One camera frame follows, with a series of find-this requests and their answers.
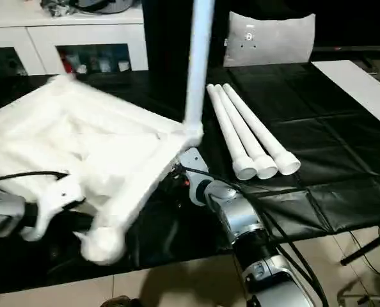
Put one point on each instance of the white plastic table leg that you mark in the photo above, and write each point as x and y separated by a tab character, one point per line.
241	128
257	128
228	131
199	64

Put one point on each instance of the white plastic table top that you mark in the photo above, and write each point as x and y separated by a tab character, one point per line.
65	137

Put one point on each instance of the black robot body part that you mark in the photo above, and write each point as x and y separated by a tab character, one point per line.
119	302

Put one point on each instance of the black work mat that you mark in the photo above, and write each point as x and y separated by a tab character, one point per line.
321	153

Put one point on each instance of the black sofa with gold label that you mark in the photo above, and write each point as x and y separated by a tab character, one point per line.
167	32

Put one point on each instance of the grey printed pillow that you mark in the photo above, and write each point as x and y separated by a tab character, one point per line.
273	38

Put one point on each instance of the white cabinet with glass doors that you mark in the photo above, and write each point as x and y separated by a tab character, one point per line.
81	32

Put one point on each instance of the white side board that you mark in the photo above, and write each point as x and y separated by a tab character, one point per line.
359	86

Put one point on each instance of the black plastic packet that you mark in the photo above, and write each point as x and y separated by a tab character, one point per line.
57	8

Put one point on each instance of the black monitor with red logo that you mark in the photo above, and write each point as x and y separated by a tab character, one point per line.
353	49

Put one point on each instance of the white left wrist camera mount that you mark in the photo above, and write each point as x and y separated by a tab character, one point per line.
55	198

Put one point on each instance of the black metal frame bar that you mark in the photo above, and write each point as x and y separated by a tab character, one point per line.
369	246

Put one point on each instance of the chrome tube frame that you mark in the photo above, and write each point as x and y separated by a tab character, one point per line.
362	297

